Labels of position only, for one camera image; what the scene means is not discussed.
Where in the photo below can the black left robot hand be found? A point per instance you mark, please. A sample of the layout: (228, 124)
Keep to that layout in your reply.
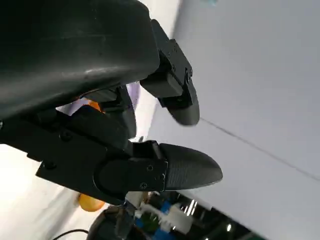
(75, 50)

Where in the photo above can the orange striped toy bread roll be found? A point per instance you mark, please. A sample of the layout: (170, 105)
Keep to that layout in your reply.
(93, 105)

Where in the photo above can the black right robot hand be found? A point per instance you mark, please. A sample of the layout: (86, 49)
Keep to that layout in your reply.
(110, 225)

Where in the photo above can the lilac plate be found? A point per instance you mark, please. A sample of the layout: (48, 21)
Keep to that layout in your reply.
(135, 96)

